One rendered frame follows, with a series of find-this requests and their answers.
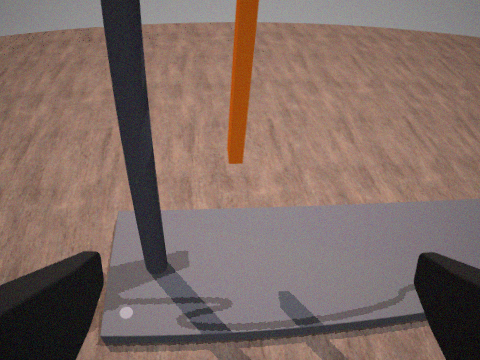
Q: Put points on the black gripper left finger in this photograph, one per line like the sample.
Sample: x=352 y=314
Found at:
x=46 y=314

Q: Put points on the orange bar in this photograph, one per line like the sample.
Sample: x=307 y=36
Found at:
x=242 y=61

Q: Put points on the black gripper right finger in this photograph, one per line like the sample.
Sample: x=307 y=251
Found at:
x=449 y=292

